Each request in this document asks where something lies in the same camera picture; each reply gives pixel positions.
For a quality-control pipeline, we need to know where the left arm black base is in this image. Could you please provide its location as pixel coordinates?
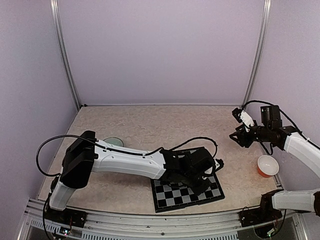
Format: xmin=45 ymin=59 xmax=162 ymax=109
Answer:
xmin=42 ymin=174 xmax=88 ymax=229

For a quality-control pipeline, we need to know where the orange white bowl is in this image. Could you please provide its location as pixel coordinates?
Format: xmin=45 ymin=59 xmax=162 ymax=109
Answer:
xmin=257 ymin=155 xmax=280 ymax=178

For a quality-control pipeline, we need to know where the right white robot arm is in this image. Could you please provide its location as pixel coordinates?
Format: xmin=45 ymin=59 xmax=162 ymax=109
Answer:
xmin=229 ymin=101 xmax=320 ymax=222

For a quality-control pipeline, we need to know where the green glass bowl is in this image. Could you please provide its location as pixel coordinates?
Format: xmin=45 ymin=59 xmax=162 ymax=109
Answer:
xmin=103 ymin=137 xmax=124 ymax=147

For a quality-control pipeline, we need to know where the front aluminium rail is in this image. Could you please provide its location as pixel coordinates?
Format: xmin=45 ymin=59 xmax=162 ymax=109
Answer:
xmin=17 ymin=198 xmax=308 ymax=240

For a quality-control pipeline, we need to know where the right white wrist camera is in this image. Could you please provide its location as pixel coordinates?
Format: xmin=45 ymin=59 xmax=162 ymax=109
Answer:
xmin=231 ymin=107 xmax=255 ymax=132

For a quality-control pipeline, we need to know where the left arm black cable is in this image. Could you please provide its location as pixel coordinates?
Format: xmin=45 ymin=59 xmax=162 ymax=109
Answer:
xmin=36 ymin=134 xmax=218 ymax=177

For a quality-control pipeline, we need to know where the left aluminium frame post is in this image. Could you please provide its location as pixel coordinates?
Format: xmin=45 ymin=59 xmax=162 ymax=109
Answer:
xmin=50 ymin=0 xmax=82 ymax=111

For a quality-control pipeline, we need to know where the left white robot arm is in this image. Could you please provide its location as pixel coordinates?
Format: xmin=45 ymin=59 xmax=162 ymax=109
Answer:
xmin=48 ymin=130 xmax=224 ymax=223

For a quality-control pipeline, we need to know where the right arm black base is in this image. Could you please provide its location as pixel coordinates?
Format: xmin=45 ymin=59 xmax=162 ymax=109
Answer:
xmin=238 ymin=190 xmax=283 ymax=227

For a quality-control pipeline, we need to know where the right aluminium frame post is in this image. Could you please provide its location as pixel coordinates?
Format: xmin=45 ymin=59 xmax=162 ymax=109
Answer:
xmin=242 ymin=0 xmax=272 ymax=105

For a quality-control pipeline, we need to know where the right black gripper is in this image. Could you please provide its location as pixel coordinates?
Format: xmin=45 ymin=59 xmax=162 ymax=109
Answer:
xmin=230 ymin=123 xmax=272 ymax=148

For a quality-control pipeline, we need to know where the aluminium frame post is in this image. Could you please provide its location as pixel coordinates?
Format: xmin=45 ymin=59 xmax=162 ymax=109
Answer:
xmin=242 ymin=0 xmax=272 ymax=105
xmin=50 ymin=0 xmax=82 ymax=111

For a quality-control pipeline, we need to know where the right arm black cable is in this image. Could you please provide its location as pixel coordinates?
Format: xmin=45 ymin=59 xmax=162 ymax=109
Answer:
xmin=241 ymin=99 xmax=305 ymax=156

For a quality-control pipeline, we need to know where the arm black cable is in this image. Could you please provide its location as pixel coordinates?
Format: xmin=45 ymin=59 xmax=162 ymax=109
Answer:
xmin=241 ymin=99 xmax=305 ymax=156
xmin=36 ymin=134 xmax=218 ymax=177

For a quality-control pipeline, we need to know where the black grey chess board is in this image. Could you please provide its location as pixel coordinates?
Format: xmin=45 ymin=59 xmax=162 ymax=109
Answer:
xmin=150 ymin=172 xmax=225 ymax=213

